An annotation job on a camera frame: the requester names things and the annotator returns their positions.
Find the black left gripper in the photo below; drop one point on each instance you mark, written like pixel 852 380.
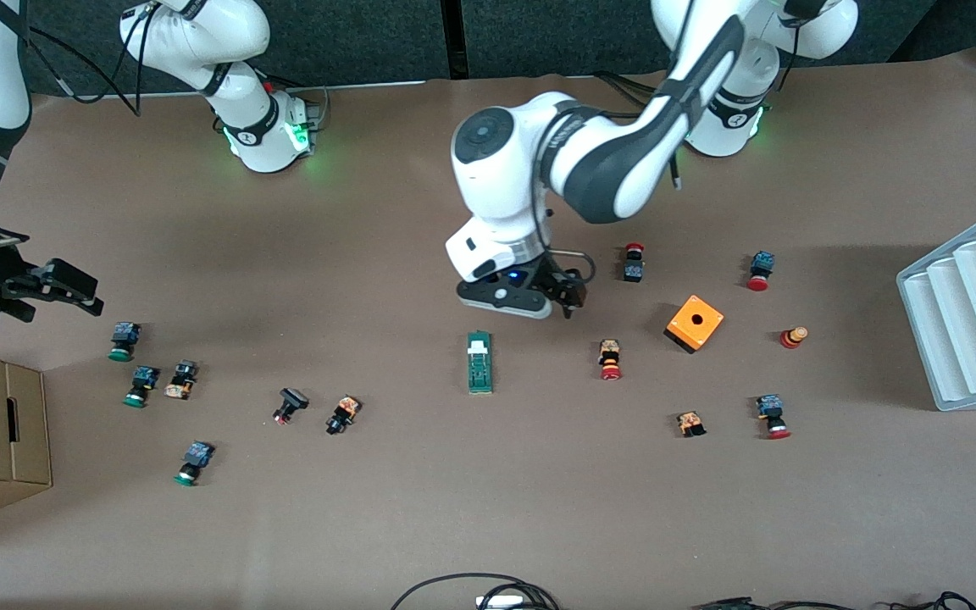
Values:
pixel 554 280

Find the green load switch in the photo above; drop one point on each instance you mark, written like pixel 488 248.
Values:
pixel 479 364

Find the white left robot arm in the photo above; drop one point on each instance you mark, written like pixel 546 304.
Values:
pixel 505 169

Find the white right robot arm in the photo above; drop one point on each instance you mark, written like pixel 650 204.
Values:
pixel 234 85

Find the red button black block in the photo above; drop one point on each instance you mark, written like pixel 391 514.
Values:
pixel 634 264

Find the green mushroom push button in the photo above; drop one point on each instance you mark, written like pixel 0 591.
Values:
pixel 124 339
pixel 193 462
pixel 141 384

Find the red yellow emergency stop button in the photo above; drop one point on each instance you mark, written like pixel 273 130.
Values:
pixel 610 359

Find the small orange contact block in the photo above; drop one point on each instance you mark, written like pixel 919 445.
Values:
pixel 690 423

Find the red mushroom button blue block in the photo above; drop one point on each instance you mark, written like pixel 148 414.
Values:
pixel 760 269
pixel 772 415

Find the red emergency stop head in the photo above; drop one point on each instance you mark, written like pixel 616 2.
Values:
pixel 793 337

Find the brown table cover sheet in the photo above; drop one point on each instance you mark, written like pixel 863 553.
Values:
pixel 488 508

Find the black square button red terminals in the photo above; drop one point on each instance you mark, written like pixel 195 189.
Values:
pixel 290 403

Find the grey ribbed tray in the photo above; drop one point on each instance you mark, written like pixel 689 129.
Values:
pixel 962 339

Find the orange button enclosure box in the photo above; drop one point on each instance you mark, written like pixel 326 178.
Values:
pixel 695 323

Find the beige black switch block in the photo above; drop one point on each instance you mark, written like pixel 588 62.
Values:
pixel 181 379

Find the black selector switch orange block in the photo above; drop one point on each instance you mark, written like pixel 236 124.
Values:
pixel 342 414

